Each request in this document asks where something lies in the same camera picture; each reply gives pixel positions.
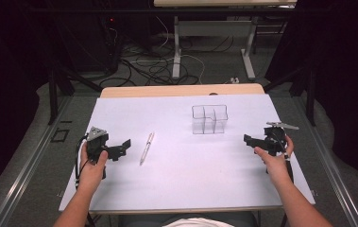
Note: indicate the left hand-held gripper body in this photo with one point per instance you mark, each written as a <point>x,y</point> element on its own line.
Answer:
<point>97,146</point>

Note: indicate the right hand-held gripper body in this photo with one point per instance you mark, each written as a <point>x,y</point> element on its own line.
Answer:
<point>276,138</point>

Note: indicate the white pen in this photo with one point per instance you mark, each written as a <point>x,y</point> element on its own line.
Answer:
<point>146,148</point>

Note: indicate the clear plastic pen holder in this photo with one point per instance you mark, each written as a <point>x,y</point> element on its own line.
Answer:
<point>209,119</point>

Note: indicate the person's left hand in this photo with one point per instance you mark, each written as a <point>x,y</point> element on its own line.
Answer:
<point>91,171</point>

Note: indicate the person's right hand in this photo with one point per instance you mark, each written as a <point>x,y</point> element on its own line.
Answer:
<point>276,165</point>

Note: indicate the black metal stand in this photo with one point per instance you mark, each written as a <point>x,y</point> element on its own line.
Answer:
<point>58,91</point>
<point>305,91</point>

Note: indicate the white power plug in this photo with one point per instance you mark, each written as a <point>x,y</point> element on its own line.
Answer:
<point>234,80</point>

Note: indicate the white table cover sheet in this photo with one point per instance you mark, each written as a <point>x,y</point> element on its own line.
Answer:
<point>183,176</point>

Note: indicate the person's white shirt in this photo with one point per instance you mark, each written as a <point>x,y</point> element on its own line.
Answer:
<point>197,222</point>

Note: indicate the black computer tower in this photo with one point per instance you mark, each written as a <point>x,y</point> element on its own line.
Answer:
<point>94,44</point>

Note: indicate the white desk with metal legs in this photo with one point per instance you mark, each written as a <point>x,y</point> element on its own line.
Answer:
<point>214,28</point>

